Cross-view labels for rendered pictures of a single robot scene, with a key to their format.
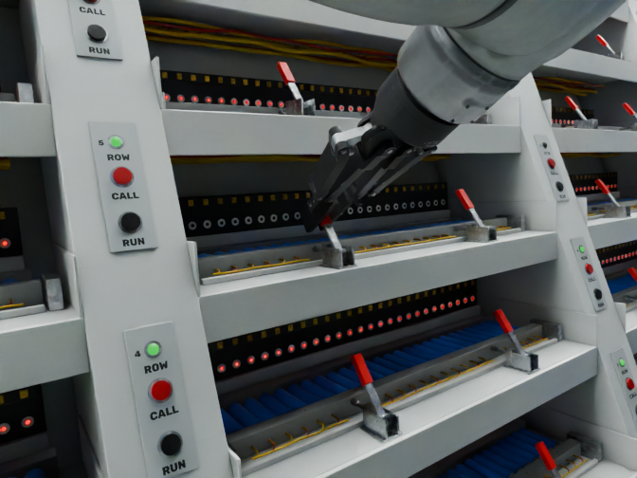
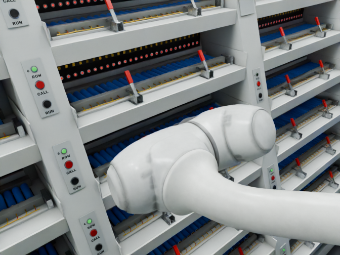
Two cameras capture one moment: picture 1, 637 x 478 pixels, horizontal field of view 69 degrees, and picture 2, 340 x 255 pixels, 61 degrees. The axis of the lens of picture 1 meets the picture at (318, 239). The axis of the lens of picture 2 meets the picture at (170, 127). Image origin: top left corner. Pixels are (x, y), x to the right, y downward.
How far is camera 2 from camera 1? 46 cm
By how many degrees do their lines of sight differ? 26
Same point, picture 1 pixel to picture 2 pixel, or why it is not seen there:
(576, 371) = (250, 178)
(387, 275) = not seen: hidden behind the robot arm
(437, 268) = not seen: hidden behind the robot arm
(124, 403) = (82, 239)
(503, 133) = (236, 74)
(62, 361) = (60, 230)
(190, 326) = (100, 209)
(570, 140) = (272, 62)
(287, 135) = (131, 117)
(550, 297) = not seen: hidden behind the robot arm
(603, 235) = (279, 111)
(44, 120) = (35, 150)
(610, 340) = (269, 161)
